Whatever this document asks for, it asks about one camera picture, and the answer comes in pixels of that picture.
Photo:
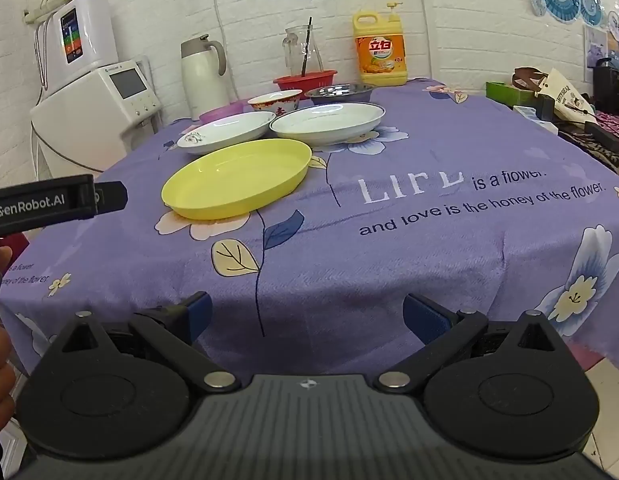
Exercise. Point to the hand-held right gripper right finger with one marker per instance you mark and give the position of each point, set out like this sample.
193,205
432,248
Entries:
422,317

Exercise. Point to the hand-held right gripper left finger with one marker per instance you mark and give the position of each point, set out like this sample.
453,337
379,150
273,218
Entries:
200,315

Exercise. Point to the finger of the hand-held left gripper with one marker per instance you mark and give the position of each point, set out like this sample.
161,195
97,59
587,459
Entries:
112,199

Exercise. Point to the yellow oval plate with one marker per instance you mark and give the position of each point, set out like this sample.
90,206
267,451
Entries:
234,180

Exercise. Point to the white plate with floral print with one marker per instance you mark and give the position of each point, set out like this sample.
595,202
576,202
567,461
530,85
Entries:
224,132

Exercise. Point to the purple plastic bowl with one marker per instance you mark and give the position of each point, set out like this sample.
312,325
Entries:
222,110

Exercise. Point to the white bowl with red pattern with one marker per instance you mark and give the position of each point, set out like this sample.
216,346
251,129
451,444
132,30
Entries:
274,105

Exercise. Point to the white plate with blue rim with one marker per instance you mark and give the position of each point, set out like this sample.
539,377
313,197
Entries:
329,122

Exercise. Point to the steel bowl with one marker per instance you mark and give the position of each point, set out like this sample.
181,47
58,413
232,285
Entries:
339,94

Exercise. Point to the person's left hand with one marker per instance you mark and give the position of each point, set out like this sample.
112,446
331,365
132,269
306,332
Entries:
0,385

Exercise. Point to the purple floral tablecloth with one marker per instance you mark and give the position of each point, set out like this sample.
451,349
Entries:
389,260

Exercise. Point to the white appliance with screen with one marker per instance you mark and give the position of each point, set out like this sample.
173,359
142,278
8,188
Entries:
79,115

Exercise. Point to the white thermos jug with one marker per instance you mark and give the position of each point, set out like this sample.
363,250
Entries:
202,80

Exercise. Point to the red plastic colander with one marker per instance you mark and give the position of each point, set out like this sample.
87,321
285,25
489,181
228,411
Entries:
289,84

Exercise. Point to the white and blue box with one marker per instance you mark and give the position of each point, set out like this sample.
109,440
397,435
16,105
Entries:
532,115

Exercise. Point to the glass pitcher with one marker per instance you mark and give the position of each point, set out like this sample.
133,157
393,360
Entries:
294,55

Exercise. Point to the green box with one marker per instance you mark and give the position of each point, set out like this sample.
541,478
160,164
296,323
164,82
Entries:
507,92

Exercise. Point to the dark patterned cloth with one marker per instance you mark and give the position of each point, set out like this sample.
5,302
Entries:
609,157

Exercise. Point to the black stirring stick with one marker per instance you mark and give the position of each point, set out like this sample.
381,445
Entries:
306,45

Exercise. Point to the brown object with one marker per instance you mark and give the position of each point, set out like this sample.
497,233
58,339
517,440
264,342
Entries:
527,77

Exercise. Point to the cream tote bag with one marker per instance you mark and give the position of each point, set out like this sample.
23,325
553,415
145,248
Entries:
564,95

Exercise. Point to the yellow detergent bottle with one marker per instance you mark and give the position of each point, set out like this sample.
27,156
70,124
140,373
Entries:
379,55

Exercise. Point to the black container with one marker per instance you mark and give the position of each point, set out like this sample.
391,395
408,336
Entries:
607,87

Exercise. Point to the medium blue paper fan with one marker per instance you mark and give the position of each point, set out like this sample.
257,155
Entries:
589,5

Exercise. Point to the white wall water purifier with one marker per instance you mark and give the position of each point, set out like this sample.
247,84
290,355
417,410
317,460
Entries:
94,25

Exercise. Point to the white wall conduit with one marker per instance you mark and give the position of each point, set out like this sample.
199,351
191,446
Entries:
423,20

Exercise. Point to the wall poster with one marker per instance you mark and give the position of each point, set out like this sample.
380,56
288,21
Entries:
595,52

